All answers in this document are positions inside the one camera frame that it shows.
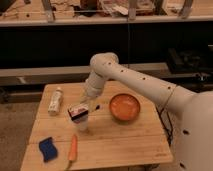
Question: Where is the black and white eraser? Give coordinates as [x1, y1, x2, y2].
[68, 103, 89, 123]

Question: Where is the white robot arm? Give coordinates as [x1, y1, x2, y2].
[83, 52, 213, 171]

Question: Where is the orange plate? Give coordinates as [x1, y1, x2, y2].
[109, 93, 140, 122]

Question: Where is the white bottle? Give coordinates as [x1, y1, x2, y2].
[48, 87, 63, 116]

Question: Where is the wooden table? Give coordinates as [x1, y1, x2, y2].
[21, 81, 173, 171]

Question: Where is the orange carrot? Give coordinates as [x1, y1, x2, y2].
[67, 135, 78, 170]

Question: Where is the blue sponge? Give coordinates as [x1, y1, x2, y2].
[39, 137, 58, 162]

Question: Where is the black cable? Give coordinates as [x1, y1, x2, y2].
[156, 106, 174, 148]

